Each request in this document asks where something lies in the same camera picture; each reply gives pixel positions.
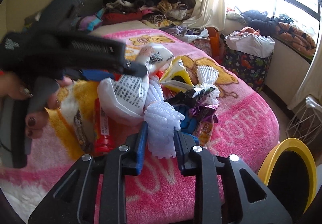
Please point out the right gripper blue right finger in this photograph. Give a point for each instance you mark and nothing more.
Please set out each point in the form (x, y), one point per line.
(183, 143)

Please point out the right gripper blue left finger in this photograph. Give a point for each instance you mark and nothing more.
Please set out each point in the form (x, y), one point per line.
(135, 156)

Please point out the white foam fruit net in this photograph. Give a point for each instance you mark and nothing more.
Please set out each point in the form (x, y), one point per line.
(163, 119)

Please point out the purple black snack wrapper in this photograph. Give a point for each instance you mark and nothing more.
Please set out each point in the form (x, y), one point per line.
(199, 106)

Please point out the white printed plastic bag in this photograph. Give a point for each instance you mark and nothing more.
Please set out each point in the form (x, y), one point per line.
(123, 99)

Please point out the yellow snack wrapper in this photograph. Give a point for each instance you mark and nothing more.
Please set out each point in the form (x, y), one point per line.
(180, 75)

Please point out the yellow rimmed black trash bin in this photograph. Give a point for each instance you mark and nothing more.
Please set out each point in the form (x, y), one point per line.
(289, 171)

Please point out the left hand dark nails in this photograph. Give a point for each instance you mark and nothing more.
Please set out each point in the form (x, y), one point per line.
(12, 86)

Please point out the purple blue striped garment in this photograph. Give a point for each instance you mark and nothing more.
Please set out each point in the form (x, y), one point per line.
(91, 22)

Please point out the red candy tube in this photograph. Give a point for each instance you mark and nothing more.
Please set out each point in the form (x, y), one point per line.
(104, 141)

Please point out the dinosaur print laundry basket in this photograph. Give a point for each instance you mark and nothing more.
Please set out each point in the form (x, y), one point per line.
(249, 68)

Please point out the pile of dark clothes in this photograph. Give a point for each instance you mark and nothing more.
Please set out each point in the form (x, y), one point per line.
(151, 11)

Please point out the orange bag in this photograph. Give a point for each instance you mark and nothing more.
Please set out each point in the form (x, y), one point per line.
(214, 37)

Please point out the white plastic bag in basket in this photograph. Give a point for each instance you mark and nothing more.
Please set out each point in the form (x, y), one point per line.
(250, 41)

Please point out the cream left curtain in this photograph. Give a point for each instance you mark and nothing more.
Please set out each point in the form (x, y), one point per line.
(207, 13)

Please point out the cream curtain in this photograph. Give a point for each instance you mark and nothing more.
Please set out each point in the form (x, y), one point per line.
(311, 85)
(207, 13)

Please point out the cream right curtain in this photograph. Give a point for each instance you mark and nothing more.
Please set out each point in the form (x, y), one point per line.
(311, 85)

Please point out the dark jacket on sill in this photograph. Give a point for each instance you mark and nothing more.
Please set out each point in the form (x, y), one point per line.
(260, 21)

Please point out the orange patterned folded blanket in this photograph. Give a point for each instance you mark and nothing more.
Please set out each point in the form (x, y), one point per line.
(296, 38)

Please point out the white wire side stool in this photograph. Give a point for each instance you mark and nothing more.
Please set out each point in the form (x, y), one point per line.
(306, 122)

